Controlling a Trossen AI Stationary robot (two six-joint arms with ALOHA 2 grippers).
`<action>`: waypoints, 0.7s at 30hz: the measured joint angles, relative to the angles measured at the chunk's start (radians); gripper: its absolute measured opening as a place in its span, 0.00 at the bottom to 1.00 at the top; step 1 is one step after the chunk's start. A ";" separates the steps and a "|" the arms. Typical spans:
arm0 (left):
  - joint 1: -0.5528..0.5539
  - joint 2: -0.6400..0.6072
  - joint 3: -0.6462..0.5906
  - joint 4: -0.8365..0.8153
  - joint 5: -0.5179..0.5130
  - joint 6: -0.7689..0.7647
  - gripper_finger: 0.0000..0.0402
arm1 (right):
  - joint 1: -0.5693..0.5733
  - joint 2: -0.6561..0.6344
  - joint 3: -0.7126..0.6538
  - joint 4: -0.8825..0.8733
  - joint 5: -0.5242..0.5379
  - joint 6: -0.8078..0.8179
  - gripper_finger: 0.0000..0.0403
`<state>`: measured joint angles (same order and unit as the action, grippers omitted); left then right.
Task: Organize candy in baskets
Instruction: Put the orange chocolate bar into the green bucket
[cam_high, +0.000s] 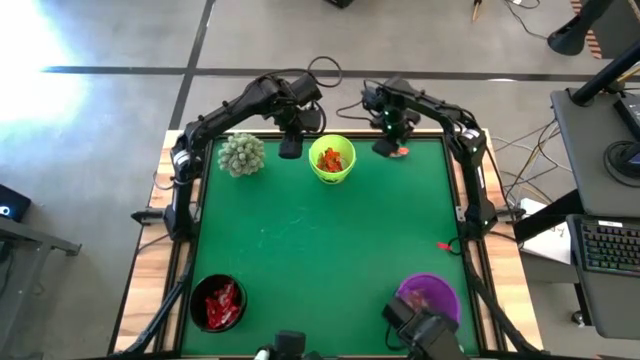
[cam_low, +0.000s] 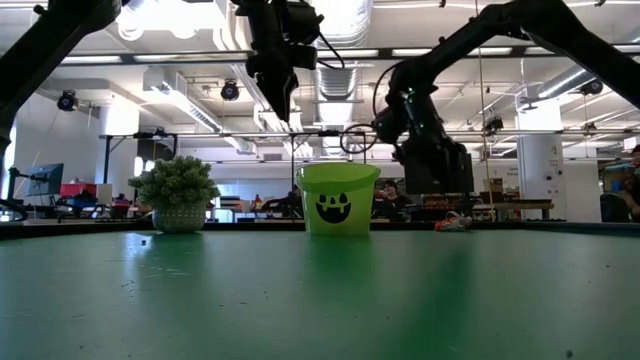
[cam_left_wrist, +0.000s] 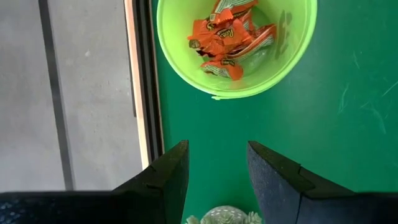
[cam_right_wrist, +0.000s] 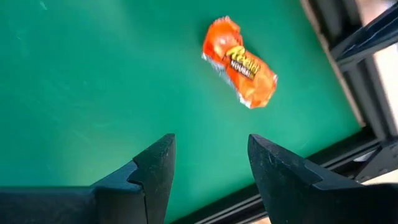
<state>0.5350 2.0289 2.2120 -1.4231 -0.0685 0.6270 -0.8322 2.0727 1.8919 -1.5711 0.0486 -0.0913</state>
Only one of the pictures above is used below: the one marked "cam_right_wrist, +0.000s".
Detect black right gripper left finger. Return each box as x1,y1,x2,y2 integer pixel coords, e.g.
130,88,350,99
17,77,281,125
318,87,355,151
90,133,177,224

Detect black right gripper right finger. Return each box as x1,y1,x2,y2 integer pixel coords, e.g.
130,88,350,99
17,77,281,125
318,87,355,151
248,133,364,224

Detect green felt mat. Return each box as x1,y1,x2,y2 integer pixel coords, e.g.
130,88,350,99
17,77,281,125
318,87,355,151
0,0,363,224

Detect orange Reese's pack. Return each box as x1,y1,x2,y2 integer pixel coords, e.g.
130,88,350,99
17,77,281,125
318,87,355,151
201,15,279,110

